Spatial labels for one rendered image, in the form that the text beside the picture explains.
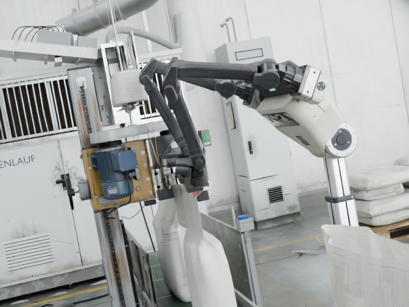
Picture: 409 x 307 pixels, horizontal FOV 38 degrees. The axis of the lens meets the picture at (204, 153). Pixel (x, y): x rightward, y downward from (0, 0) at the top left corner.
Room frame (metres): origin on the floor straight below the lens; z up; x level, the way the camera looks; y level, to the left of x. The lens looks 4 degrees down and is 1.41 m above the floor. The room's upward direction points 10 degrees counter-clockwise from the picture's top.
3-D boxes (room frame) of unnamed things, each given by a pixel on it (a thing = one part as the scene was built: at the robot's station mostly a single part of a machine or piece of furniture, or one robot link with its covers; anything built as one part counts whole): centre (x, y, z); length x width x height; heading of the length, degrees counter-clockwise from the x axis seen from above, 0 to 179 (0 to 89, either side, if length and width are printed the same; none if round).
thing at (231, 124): (7.06, -0.37, 1.34); 0.24 x 0.04 x 0.32; 14
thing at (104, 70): (5.56, 0.67, 1.82); 0.51 x 0.27 x 0.71; 14
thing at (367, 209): (5.48, -1.58, 0.32); 0.66 x 0.43 x 0.15; 106
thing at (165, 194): (3.14, 0.24, 1.04); 0.08 x 0.06 x 0.05; 104
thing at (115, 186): (2.94, 0.45, 1.21); 0.15 x 0.15 x 0.25
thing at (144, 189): (3.18, 0.48, 1.18); 0.34 x 0.25 x 0.31; 104
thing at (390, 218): (5.65, -1.49, 0.20); 0.66 x 0.44 x 0.12; 14
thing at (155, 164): (3.21, 0.29, 1.26); 0.22 x 0.05 x 0.16; 14
